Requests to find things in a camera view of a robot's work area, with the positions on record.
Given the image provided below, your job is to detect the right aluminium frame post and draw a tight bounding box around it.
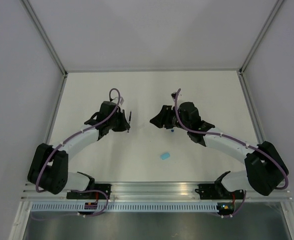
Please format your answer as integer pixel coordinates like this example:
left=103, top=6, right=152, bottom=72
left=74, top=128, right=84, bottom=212
left=238, top=0, right=286, bottom=76

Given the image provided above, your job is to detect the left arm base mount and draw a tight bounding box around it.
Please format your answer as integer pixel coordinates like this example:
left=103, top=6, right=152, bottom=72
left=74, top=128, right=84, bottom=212
left=64, top=172, right=112, bottom=201

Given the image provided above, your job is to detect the left aluminium frame post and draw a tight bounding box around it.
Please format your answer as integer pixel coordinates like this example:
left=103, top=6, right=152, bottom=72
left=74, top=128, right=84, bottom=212
left=20, top=0, right=68, bottom=77

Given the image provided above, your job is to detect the slotted cable duct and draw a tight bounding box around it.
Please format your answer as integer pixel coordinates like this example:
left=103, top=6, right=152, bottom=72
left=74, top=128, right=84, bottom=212
left=31, top=201, right=219, bottom=213

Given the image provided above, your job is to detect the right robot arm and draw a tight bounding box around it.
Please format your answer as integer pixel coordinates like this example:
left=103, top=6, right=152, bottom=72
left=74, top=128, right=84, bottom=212
left=150, top=102, right=289, bottom=199

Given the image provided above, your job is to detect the light blue eraser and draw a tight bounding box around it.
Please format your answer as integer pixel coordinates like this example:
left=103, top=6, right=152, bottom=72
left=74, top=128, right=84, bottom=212
left=160, top=152, right=170, bottom=160

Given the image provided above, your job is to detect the aluminium frame post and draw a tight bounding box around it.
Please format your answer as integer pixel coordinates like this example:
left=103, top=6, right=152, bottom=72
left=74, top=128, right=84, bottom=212
left=238, top=0, right=286, bottom=76
left=20, top=0, right=68, bottom=77

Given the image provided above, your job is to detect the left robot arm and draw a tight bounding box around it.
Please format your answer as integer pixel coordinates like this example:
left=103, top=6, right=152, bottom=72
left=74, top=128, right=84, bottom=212
left=27, top=101, right=130, bottom=199

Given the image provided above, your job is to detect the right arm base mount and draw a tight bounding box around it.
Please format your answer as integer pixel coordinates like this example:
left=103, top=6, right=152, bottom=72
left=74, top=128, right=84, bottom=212
left=195, top=171, right=244, bottom=200

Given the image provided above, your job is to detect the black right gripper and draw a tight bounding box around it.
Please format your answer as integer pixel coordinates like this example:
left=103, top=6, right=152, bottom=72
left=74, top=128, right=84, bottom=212
left=150, top=104, right=190, bottom=131

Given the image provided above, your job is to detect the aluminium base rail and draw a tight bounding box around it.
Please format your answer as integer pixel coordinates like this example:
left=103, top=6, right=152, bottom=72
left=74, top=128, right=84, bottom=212
left=20, top=182, right=294, bottom=203

